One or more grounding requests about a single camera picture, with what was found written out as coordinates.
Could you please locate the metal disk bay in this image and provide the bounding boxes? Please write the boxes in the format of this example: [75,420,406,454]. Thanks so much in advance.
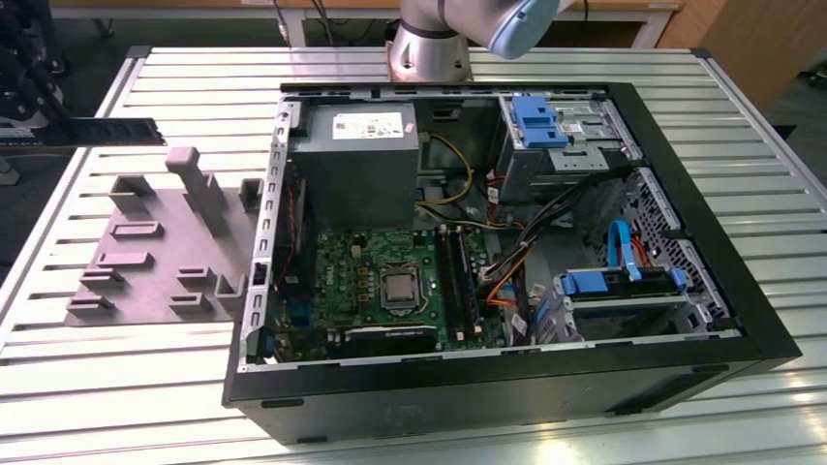
[552,263,742,343]

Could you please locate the black graphics card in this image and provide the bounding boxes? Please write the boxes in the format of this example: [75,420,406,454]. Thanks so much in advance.
[326,324,440,360]

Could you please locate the black RAM slot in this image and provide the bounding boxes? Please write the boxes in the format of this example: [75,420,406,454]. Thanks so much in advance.
[434,223,468,340]

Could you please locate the wooden cabinet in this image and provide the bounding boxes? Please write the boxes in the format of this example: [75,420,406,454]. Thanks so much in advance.
[656,0,827,113]

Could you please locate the multicolour power wires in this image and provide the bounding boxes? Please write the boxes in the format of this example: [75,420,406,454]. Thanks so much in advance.
[444,215,528,233]

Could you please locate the yellow black power wire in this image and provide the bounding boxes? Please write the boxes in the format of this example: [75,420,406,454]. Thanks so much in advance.
[416,134,476,210]

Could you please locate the orange SATA wire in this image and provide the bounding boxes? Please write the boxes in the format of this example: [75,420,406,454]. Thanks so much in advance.
[630,231,654,267]

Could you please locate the CPU socket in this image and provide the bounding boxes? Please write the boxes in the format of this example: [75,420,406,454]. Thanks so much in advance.
[374,260,430,317]

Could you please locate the grey parts rack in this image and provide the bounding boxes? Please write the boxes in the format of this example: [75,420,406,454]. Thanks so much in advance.
[62,146,267,333]

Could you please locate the black grey wire bundle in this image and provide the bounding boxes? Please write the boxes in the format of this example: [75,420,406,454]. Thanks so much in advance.
[476,164,632,285]

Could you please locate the black PC case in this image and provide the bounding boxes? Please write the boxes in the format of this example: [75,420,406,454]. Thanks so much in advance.
[222,80,806,446]

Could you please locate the grey power supply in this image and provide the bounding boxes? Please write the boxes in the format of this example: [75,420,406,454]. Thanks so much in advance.
[287,101,422,232]

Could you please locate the metal socket cover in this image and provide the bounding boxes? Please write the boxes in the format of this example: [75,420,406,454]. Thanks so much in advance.
[378,261,427,316]

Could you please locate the red wire with white label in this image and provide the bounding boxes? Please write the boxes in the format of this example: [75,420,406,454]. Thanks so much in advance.
[484,167,506,207]

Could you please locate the orange yellow red power wires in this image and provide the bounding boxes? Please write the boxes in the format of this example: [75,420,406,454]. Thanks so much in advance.
[483,270,528,311]

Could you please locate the blue SATA wire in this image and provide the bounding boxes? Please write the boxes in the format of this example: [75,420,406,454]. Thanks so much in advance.
[606,218,644,282]

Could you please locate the green motherboard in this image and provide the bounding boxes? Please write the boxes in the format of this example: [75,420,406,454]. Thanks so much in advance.
[276,225,512,362]

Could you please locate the dark RAM stick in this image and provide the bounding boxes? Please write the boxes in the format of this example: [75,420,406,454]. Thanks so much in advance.
[450,225,483,338]
[75,117,168,147]

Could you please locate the silver CPU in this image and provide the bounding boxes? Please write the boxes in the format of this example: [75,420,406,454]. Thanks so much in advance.
[380,274,420,304]

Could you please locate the hard disk in blue carrier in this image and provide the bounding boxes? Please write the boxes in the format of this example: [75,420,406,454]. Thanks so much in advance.
[556,268,687,297]

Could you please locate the blue drive bay latch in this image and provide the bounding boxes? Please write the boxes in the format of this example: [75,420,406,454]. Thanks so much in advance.
[508,95,571,150]

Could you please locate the grey metal drive cage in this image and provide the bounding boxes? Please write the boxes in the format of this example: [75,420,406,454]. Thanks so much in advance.
[494,94,644,204]

